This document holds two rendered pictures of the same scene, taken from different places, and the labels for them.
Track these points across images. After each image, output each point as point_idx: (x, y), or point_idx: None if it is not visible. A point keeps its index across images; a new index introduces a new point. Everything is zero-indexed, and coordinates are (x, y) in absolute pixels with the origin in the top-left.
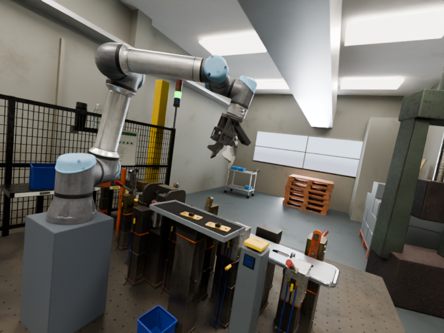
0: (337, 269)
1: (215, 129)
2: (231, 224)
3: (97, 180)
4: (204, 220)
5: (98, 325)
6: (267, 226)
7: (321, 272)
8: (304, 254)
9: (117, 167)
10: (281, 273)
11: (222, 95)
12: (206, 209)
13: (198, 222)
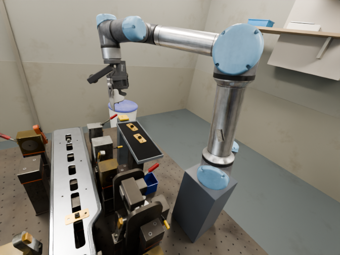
0: (55, 130)
1: (125, 78)
2: (121, 127)
3: None
4: (134, 133)
5: (173, 206)
6: (27, 166)
7: (71, 131)
8: (53, 140)
9: (200, 164)
10: (0, 210)
11: (125, 42)
12: (36, 244)
13: (140, 132)
